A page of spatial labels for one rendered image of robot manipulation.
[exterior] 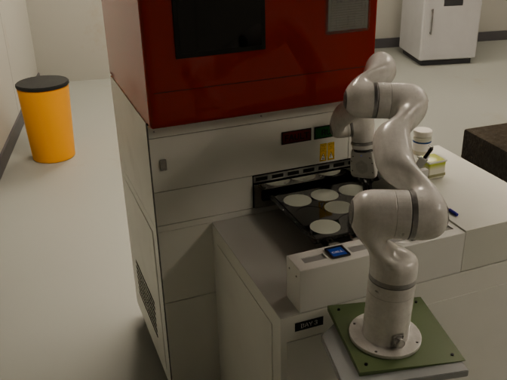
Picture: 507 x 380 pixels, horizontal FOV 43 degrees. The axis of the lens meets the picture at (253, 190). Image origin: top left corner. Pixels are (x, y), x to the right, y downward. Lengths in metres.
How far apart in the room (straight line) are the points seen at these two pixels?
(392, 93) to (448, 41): 6.04
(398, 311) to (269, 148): 0.89
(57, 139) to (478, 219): 3.72
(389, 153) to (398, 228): 0.21
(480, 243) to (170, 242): 1.05
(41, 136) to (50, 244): 1.34
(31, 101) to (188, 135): 3.03
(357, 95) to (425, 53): 5.98
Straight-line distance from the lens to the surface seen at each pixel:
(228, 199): 2.34
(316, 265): 1.82
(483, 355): 2.41
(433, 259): 2.03
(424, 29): 7.70
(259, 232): 2.27
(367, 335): 1.75
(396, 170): 1.65
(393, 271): 1.61
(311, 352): 1.98
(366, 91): 1.80
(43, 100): 5.09
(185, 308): 2.51
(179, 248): 2.36
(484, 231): 2.11
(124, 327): 3.26
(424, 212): 1.55
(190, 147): 2.21
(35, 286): 3.70
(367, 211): 1.53
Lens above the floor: 1.92
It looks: 25 degrees down
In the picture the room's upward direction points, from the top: 1 degrees counter-clockwise
